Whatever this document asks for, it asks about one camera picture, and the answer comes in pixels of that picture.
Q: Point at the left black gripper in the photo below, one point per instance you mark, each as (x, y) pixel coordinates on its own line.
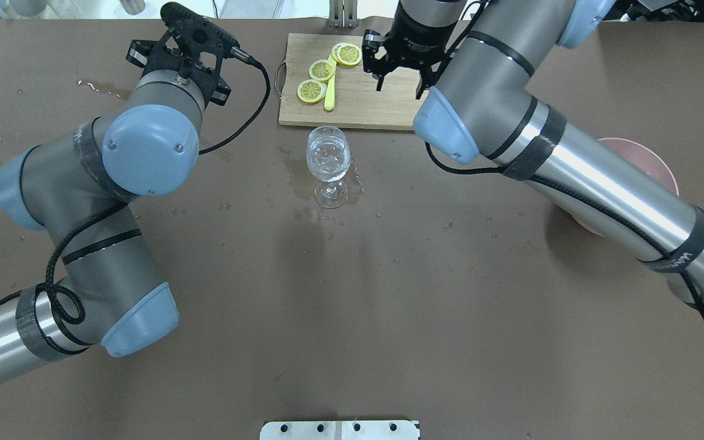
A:
(139, 54)

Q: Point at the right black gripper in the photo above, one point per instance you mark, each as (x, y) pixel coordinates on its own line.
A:
(418, 38)

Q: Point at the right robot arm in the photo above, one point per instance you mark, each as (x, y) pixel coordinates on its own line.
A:
(477, 107)

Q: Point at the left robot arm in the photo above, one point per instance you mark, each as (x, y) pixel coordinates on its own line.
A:
(101, 285)

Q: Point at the clear wine glass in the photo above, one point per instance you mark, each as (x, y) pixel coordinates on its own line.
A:
(328, 159)

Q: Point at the wooden cutting board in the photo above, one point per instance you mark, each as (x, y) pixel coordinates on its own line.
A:
(358, 104)

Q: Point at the lemon slice right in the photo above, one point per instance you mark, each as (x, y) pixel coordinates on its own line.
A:
(347, 54)

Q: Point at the lemon slice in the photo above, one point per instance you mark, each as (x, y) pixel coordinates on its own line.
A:
(347, 54)
(311, 91)
(322, 70)

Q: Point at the yellow plastic knife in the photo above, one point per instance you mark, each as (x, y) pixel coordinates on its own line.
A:
(329, 102)

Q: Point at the lemon slice middle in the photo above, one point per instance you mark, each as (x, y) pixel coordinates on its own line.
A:
(322, 70)

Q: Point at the lemon slice left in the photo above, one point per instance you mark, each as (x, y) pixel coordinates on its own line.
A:
(311, 91)

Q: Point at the pink bowl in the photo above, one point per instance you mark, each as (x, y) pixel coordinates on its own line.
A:
(636, 154)

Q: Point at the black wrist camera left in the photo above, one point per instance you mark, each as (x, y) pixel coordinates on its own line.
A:
(196, 30)

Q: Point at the aluminium frame post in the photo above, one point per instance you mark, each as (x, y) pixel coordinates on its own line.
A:
(343, 14)

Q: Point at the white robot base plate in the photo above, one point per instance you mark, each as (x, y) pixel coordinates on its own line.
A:
(341, 429)

